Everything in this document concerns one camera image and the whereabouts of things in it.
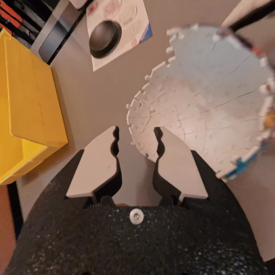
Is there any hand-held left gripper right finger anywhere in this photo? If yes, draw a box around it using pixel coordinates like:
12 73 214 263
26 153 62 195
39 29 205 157
153 126 209 204

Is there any yellow plastic bin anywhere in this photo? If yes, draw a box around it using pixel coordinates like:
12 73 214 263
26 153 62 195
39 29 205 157
0 29 69 186

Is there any grey metal post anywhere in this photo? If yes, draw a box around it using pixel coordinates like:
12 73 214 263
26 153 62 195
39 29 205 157
31 0 95 65

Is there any black dome stand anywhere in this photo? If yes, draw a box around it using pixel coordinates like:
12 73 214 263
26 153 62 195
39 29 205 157
89 20 123 59

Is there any dark storage shelf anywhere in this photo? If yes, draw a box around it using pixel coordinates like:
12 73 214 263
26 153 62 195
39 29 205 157
0 0 60 43

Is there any white instruction leaflet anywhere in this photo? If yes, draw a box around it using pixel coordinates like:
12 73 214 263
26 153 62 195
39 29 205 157
86 0 153 72

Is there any partly built puzzle ball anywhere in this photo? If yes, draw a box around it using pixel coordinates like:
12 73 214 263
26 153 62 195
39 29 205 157
126 23 275 180

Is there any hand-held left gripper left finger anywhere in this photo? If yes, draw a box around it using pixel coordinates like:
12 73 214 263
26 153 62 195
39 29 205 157
65 126 123 201

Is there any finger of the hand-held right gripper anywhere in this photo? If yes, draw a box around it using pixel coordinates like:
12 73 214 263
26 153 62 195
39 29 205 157
221 0 275 33

